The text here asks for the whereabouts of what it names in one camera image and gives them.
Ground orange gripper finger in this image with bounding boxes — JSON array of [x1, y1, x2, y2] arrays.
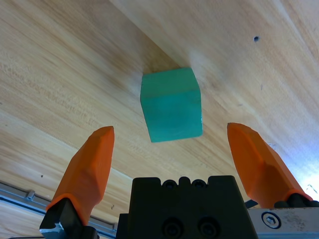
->
[[39, 126, 115, 239], [227, 122, 319, 209]]

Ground green wooden block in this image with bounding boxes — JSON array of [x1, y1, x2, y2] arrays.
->
[[140, 67, 204, 143]]

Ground aluminium rail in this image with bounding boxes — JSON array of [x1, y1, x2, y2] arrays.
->
[[0, 181, 118, 238]]

